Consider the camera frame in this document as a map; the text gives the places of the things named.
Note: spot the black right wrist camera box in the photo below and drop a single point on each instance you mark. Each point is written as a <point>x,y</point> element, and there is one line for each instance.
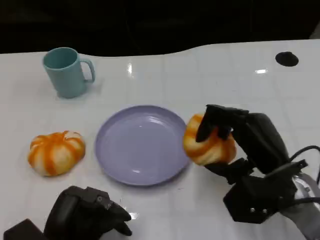
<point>257,200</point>

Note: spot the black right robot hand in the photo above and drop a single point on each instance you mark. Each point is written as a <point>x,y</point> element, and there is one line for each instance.
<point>262,142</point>

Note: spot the pale green mug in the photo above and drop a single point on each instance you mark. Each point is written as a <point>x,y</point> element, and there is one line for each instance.
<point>66,73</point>

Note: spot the lilac plate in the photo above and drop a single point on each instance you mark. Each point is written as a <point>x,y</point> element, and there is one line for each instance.
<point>142,145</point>

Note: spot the orange and white toy bread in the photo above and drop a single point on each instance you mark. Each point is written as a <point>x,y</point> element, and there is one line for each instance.
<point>56,153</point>
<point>215,151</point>

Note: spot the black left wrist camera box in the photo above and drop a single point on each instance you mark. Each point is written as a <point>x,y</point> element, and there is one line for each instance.
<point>23,231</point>

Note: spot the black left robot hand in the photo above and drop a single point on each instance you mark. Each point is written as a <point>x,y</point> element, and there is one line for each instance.
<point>75,215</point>

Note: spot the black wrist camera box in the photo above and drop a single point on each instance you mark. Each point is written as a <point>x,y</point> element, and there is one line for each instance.
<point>257,200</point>
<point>23,231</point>

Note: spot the black round table grommet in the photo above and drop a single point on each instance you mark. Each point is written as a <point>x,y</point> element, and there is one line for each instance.
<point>286,59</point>

